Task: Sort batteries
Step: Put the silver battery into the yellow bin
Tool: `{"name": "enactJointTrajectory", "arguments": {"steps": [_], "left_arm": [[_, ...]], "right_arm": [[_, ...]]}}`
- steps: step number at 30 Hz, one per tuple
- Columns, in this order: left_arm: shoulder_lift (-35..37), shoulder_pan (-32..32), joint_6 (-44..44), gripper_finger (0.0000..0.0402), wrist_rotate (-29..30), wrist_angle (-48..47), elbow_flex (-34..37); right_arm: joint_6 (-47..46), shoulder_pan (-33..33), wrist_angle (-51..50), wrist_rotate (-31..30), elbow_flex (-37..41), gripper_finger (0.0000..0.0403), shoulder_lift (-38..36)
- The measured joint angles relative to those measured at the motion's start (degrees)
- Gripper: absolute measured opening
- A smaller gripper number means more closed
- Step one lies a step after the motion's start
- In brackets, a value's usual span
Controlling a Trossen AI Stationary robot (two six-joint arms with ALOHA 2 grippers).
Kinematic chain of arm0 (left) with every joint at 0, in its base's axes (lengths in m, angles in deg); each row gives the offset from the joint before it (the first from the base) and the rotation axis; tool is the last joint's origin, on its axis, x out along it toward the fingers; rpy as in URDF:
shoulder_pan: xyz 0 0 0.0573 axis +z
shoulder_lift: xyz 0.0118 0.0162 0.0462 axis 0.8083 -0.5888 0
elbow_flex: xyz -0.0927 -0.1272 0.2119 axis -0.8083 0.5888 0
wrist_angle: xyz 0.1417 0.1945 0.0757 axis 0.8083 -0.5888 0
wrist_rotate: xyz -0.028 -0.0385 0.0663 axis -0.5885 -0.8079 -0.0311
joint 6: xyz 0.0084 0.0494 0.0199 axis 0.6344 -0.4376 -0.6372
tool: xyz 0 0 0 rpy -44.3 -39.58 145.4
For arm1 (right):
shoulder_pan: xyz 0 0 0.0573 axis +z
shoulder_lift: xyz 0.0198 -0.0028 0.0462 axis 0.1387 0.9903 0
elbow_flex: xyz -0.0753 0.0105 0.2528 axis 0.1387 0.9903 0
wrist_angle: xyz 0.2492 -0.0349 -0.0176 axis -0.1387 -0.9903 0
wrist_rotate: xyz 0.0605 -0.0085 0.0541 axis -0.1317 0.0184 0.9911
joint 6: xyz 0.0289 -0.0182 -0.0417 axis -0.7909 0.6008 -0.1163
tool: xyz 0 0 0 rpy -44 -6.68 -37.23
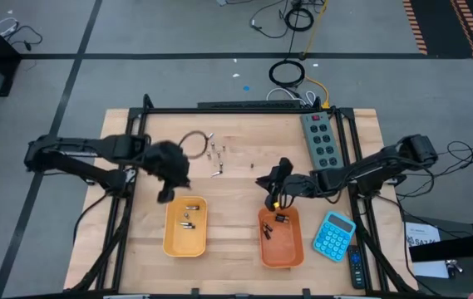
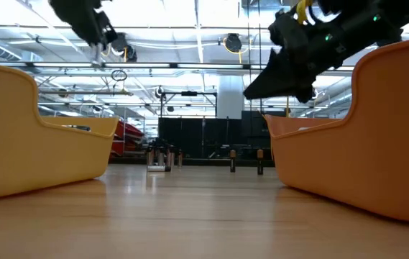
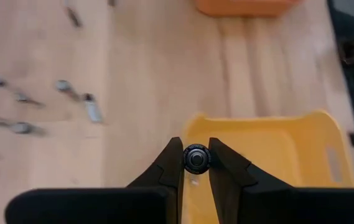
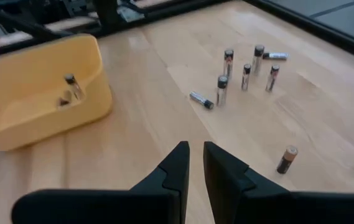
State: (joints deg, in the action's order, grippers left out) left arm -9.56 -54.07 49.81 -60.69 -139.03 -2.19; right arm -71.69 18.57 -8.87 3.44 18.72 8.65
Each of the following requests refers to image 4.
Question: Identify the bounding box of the black aluminium table frame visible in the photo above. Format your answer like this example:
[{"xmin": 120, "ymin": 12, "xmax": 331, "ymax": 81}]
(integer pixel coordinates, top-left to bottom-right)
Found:
[{"xmin": 0, "ymin": 0, "xmax": 354, "ymax": 65}]

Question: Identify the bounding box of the yellow plastic bin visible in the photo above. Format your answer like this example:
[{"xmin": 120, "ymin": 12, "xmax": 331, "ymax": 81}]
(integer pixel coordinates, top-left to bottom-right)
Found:
[{"xmin": 0, "ymin": 33, "xmax": 114, "ymax": 152}]

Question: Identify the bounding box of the copper black battery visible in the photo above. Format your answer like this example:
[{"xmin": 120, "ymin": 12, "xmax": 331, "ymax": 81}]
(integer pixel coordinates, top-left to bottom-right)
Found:
[{"xmin": 276, "ymin": 145, "xmax": 299, "ymax": 175}]

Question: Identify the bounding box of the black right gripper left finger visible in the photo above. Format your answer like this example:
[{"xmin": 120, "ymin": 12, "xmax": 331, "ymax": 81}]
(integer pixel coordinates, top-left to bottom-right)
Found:
[{"xmin": 11, "ymin": 141, "xmax": 191, "ymax": 224}]

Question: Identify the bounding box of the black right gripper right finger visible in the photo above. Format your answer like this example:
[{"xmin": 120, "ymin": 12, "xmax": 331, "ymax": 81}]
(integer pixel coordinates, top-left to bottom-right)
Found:
[{"xmin": 203, "ymin": 141, "xmax": 354, "ymax": 224}]

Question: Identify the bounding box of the silver black battery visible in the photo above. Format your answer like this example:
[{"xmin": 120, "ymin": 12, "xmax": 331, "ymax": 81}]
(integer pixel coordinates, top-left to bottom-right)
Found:
[
  {"xmin": 264, "ymin": 64, "xmax": 281, "ymax": 93},
  {"xmin": 189, "ymin": 91, "xmax": 215, "ymax": 110},
  {"xmin": 251, "ymin": 44, "xmax": 265, "ymax": 75},
  {"xmin": 241, "ymin": 63, "xmax": 253, "ymax": 92},
  {"xmin": 223, "ymin": 49, "xmax": 235, "ymax": 80},
  {"xmin": 262, "ymin": 52, "xmax": 289, "ymax": 61},
  {"xmin": 63, "ymin": 73, "xmax": 86, "ymax": 101},
  {"xmin": 215, "ymin": 75, "xmax": 229, "ymax": 108}
]

